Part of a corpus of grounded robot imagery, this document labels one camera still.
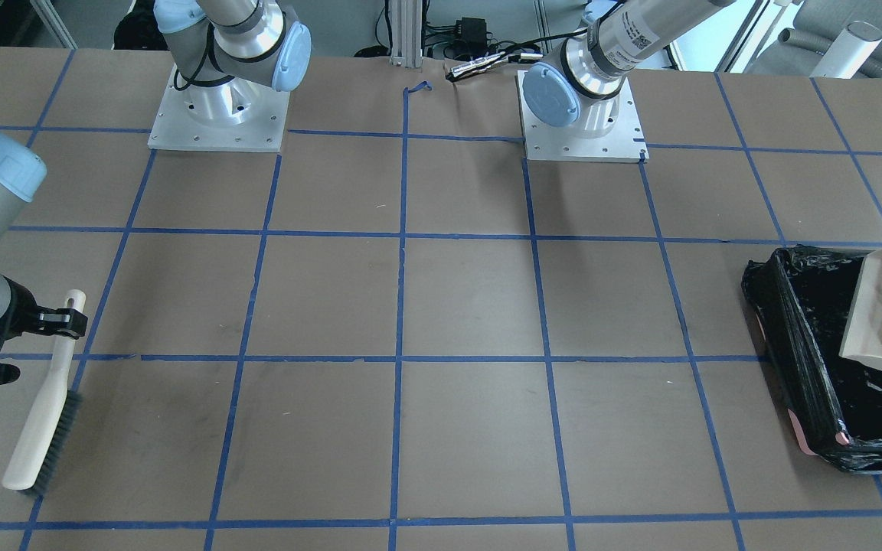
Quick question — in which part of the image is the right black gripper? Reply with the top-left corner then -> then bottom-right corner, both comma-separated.
0,278 -> 87,385

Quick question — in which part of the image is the beige hand brush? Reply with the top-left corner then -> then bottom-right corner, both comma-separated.
1,289 -> 87,497

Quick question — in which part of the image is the bin with black bag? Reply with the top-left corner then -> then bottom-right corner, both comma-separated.
740,246 -> 882,474

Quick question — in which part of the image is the black power adapter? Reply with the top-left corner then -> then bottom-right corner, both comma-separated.
455,17 -> 488,48

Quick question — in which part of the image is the metal connector plug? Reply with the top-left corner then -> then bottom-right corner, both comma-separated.
445,51 -> 544,83

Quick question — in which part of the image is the grey office chair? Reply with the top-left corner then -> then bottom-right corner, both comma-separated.
745,1 -> 882,78

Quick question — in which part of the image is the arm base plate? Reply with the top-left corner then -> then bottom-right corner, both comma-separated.
147,67 -> 290,153
517,70 -> 648,163

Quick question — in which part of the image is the aluminium frame post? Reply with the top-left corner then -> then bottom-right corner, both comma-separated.
386,0 -> 426,70

